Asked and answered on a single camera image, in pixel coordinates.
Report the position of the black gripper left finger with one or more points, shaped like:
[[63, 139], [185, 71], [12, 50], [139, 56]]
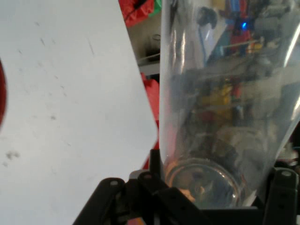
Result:
[[155, 161]]

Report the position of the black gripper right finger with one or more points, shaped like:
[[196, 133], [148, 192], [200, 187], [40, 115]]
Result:
[[283, 197]]

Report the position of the clear plastic cup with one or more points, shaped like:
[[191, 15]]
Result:
[[222, 93]]

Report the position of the large red foam block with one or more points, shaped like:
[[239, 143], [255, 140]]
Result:
[[136, 14]]

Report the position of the green foam block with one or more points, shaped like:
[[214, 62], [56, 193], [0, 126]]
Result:
[[156, 7]]

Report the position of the red bowl with black rim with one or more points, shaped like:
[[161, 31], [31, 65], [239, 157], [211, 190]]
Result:
[[2, 93]]

